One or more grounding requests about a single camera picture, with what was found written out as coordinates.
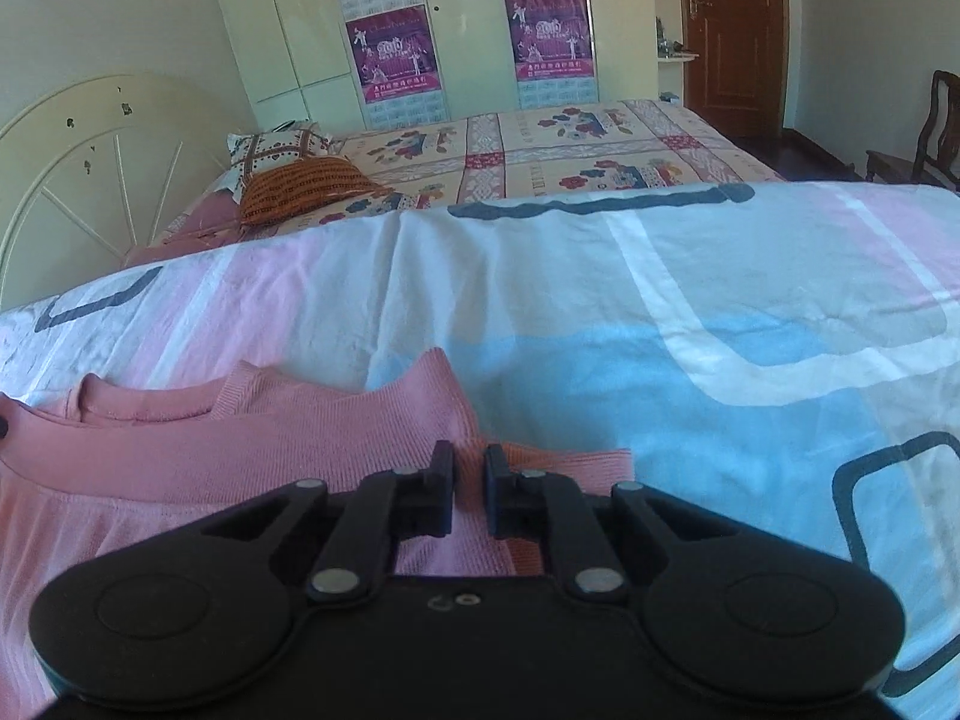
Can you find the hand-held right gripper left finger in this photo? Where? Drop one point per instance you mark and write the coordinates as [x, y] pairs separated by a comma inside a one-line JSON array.
[[444, 487]]

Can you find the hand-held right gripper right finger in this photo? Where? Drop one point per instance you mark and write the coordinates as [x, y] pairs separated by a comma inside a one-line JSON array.
[[495, 495]]

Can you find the pink sweater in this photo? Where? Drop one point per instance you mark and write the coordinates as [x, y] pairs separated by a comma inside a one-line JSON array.
[[225, 457]]

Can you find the pastel patterned blanket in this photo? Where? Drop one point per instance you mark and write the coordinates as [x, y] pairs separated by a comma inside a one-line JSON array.
[[600, 292]]

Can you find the orange knitted cushion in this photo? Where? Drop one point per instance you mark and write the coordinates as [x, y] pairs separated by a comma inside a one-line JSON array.
[[307, 187]]

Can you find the floral bed sheet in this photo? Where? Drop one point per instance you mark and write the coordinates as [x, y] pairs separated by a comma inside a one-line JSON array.
[[540, 150]]

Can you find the patterned pillow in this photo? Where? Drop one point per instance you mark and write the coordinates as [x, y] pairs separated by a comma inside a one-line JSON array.
[[270, 150]]

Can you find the cream wardrobe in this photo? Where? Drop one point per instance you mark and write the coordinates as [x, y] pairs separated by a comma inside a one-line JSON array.
[[465, 30]]

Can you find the cream corner shelf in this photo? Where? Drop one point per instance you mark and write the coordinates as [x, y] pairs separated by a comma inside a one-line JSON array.
[[671, 60]]

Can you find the cream round headboard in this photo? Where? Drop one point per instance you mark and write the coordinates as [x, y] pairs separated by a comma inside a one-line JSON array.
[[82, 165]]

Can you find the brown wooden door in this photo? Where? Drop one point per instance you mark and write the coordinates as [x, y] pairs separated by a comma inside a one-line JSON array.
[[739, 37]]

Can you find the wooden chair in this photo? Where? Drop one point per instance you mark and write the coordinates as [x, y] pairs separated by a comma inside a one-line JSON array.
[[930, 142]]

